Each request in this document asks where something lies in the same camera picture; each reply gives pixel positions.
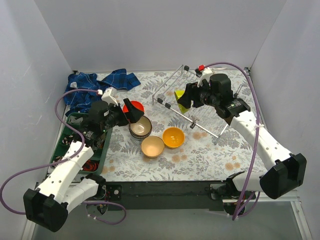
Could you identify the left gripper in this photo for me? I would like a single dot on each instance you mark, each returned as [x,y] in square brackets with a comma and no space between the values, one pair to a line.
[124,113]

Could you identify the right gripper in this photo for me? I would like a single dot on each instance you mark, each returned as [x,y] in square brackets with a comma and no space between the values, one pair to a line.
[194,92]

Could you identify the red-orange bowl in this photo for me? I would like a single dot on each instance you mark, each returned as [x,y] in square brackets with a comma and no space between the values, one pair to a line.
[136,104]

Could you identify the black bowl with gold rim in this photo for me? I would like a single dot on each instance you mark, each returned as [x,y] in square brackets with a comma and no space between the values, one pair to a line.
[142,127]

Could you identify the white patterned bowl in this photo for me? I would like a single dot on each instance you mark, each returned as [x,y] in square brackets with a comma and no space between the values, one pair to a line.
[139,137]

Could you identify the beige bowl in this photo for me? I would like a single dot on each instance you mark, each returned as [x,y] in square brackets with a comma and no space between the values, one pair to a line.
[152,146]

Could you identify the yellow-orange bowl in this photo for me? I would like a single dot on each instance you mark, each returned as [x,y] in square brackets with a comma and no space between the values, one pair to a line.
[173,137]

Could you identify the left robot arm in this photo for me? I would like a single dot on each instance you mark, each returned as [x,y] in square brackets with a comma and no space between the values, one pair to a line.
[50,203]

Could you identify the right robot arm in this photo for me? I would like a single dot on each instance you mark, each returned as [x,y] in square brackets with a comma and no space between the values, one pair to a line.
[285,170]

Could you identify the green compartment tray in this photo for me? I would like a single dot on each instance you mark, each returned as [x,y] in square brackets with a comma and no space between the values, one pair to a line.
[96,163]

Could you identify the metal wire dish rack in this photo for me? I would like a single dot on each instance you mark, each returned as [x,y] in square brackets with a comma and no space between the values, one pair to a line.
[203,118]

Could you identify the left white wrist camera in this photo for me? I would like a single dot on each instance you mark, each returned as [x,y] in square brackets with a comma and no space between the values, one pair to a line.
[108,96]

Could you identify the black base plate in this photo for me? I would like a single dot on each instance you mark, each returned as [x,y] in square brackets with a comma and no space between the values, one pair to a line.
[172,195]

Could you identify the aluminium frame rail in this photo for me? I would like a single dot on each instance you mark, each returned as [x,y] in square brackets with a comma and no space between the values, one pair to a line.
[30,225]

